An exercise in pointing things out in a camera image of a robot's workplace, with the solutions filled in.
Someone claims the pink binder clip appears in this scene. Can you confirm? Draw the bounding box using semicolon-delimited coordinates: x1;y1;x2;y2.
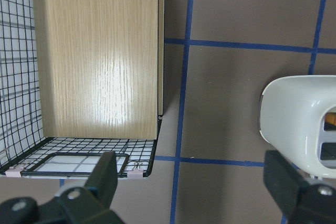
5;166;25;178
127;162;143;179

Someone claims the light wooden board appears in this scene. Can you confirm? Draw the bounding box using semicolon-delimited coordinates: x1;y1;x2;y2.
33;0;164;140

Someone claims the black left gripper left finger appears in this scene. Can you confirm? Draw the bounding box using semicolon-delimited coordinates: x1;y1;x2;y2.
85;152;118;208

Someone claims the yellow bread slice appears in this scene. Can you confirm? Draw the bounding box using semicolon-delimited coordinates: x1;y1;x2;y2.
324;112;336;125

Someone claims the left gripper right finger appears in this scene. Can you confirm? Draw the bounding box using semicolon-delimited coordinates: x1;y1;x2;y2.
263;151;312;215

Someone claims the cream white toaster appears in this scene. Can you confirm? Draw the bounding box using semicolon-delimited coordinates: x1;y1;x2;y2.
259;75;335;179

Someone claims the wire basket with checkered cloth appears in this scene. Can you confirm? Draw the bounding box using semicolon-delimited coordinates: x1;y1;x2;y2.
1;0;157;179

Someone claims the pink binder clip right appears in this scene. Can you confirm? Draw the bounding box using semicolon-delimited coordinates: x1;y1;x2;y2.
127;162;143;179

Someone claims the pink binder clip left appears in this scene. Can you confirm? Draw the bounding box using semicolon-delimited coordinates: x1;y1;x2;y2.
5;166;25;178

